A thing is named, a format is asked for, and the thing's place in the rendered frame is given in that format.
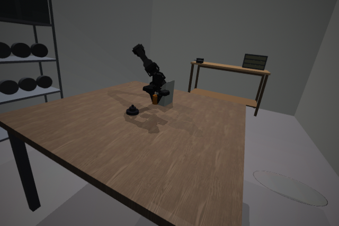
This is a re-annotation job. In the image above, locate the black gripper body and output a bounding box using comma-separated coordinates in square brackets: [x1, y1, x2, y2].
[143, 80, 170, 96]

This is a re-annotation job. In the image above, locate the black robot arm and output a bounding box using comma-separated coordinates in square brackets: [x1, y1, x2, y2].
[132, 44, 166, 93]

